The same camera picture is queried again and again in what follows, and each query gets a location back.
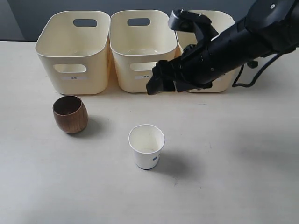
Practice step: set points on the cream left storage bin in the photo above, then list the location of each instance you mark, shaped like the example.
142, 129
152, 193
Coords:
74, 50

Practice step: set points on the cream middle storage bin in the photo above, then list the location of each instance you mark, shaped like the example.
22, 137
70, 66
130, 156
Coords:
138, 40

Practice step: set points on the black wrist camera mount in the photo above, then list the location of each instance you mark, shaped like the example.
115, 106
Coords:
189, 22

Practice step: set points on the cream storage bin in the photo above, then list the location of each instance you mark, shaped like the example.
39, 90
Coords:
138, 40
220, 21
74, 50

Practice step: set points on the brown wooden cup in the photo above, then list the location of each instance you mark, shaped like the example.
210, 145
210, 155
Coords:
70, 114

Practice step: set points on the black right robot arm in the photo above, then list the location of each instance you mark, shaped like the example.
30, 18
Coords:
270, 28

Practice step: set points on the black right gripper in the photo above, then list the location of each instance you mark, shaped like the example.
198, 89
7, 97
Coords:
193, 70

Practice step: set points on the white paper cup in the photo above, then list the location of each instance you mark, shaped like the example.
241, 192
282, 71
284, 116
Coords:
146, 141

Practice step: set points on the cream right storage bin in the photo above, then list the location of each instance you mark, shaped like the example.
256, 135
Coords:
220, 21

